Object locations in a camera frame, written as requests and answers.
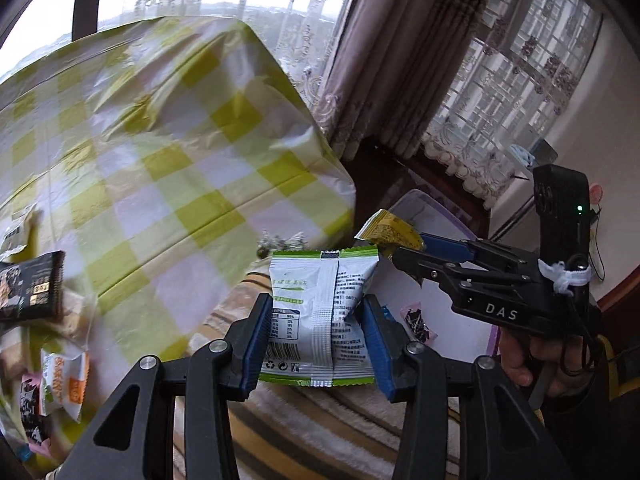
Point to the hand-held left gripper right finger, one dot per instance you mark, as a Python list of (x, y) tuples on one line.
[(375, 350)]

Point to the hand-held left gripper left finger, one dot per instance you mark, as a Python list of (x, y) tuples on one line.
[(255, 345)]

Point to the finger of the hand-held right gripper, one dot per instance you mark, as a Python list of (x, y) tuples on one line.
[(425, 266), (447, 244)]

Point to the translucent plastic storage bin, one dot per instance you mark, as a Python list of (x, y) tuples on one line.
[(440, 210)]

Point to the yellow snack packet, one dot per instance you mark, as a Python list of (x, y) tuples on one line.
[(390, 227)]

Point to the white and green snack packet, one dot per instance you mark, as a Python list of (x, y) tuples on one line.
[(320, 310)]

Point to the person's right hand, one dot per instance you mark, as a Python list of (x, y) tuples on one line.
[(515, 360)]

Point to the pink and black snack packet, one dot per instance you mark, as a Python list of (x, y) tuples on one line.
[(419, 322), (32, 410)]

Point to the dark wooden furniture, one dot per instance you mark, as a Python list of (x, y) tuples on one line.
[(385, 175)]

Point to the dried flower bunch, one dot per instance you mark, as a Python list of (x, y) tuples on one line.
[(282, 242)]

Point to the blue cloth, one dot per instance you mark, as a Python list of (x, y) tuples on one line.
[(522, 155)]

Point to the orange and white snack packet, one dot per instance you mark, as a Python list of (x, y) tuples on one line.
[(65, 385)]

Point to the mauve drape curtain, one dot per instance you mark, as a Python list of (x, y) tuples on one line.
[(400, 50)]

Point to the yellow checkered tablecloth table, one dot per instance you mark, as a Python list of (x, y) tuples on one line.
[(150, 160)]

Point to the black cracker packet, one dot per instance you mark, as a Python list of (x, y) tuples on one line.
[(30, 287)]

